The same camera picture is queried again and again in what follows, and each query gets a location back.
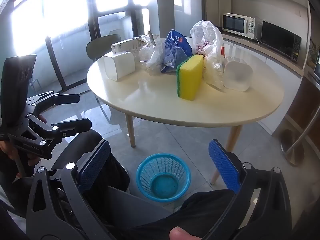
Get blue snack bag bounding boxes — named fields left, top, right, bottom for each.
left=159, top=29, right=193, bottom=74

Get round cream table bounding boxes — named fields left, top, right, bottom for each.
left=86, top=37, right=286, bottom=186

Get white plastic cup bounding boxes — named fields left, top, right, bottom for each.
left=103, top=51, right=136, bottom=81
left=223, top=57, right=253, bottom=92

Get crumpled clear plastic bag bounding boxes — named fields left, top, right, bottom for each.
left=138, top=31, right=166, bottom=68

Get round metal stand base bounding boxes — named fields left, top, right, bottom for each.
left=279, top=119, right=320, bottom=167

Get white microwave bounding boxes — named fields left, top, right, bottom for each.
left=222, top=13, right=262, bottom=40

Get blue plastic waste basket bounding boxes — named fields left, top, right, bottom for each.
left=136, top=152, right=192, bottom=204

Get green potted plant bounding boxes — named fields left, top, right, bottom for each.
left=308, top=39, right=320, bottom=64

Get person's right hand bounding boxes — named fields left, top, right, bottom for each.
left=169, top=226, right=203, bottom=240

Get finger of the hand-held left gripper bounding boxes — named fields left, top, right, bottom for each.
left=27, top=117, right=92, bottom=146
left=26, top=91, right=81, bottom=117

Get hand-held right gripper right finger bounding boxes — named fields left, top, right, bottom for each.
left=202, top=139, right=292, bottom=240

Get white plastic bag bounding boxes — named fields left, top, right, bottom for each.
left=190, top=20, right=225, bottom=91

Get white cardboard box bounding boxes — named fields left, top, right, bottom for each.
left=111, top=37, right=143, bottom=56

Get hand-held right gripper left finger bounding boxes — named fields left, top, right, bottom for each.
left=26, top=139, right=112, bottom=240

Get kitchen counter cabinet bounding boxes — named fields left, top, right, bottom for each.
left=221, top=32, right=312, bottom=137

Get yellow green sponge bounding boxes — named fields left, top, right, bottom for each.
left=176, top=54, right=204, bottom=102

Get person's black trousers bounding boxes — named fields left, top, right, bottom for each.
left=37, top=129, right=239, bottom=240

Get person's left hand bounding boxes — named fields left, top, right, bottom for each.
left=0, top=140, right=42, bottom=178

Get dark chair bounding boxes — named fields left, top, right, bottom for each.
left=86, top=34, right=122, bottom=62

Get silver refrigerator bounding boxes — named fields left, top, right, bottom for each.
left=173, top=0, right=207, bottom=38

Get black microwave oven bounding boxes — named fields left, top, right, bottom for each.
left=259, top=21, right=302, bottom=63

